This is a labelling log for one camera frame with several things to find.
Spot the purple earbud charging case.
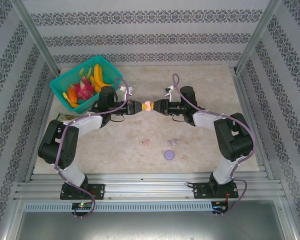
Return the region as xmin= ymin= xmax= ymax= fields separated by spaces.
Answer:
xmin=163 ymin=149 xmax=176 ymax=161

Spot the small yellow banana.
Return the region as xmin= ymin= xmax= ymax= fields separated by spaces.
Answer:
xmin=89 ymin=74 xmax=103 ymax=94

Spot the pink dragon fruit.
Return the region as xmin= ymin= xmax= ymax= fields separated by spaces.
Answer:
xmin=73 ymin=75 xmax=96 ymax=101

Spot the large yellow banana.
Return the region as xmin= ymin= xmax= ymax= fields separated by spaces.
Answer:
xmin=93 ymin=63 xmax=114 ymax=90

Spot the teal plastic basket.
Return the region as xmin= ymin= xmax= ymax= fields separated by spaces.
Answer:
xmin=49 ymin=55 xmax=124 ymax=113

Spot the yellow toy fruit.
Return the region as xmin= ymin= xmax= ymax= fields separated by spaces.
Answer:
xmin=62 ymin=91 xmax=80 ymax=109

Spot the orange wrinkled toy fruit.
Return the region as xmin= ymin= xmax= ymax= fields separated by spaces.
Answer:
xmin=66 ymin=84 xmax=79 ymax=104

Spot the green snack packet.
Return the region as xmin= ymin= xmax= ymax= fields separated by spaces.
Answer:
xmin=55 ymin=112 xmax=78 ymax=123

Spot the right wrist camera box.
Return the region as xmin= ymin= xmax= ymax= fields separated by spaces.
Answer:
xmin=163 ymin=85 xmax=177 ymax=99

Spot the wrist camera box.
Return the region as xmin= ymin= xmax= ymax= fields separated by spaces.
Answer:
xmin=119 ymin=84 xmax=136 ymax=102
xmin=163 ymin=85 xmax=177 ymax=99

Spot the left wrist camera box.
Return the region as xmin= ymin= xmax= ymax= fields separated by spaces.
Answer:
xmin=119 ymin=84 xmax=136 ymax=102

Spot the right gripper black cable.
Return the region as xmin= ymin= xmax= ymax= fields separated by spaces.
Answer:
xmin=172 ymin=114 xmax=190 ymax=124

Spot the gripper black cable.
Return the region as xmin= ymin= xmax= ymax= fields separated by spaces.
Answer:
xmin=109 ymin=113 xmax=126 ymax=124
xmin=172 ymin=114 xmax=190 ymax=124

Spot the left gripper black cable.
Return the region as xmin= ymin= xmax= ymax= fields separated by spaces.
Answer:
xmin=109 ymin=113 xmax=126 ymax=124

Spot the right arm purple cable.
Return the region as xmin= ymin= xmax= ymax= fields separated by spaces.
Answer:
xmin=171 ymin=73 xmax=256 ymax=216

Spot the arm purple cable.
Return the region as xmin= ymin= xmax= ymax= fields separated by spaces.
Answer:
xmin=171 ymin=73 xmax=256 ymax=216
xmin=54 ymin=77 xmax=130 ymax=220

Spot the aluminium side rail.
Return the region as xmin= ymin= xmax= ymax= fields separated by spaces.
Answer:
xmin=229 ymin=66 xmax=275 ymax=181
xmin=24 ymin=72 xmax=62 ymax=183

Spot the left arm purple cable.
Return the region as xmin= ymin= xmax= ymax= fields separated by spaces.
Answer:
xmin=54 ymin=77 xmax=130 ymax=220

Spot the aluminium mounting rail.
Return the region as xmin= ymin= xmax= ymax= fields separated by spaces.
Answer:
xmin=13 ymin=172 xmax=287 ymax=201

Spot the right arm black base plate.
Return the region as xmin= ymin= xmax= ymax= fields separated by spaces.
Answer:
xmin=192 ymin=181 xmax=239 ymax=200

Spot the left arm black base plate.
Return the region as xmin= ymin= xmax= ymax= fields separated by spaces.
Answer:
xmin=59 ymin=183 xmax=106 ymax=201

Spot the aluminium frame post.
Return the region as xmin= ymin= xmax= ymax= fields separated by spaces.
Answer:
xmin=8 ymin=0 xmax=61 ymax=76
xmin=236 ymin=0 xmax=283 ymax=73

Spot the grey slotted cable duct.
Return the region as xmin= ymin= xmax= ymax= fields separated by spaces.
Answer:
xmin=23 ymin=201 xmax=213 ymax=213

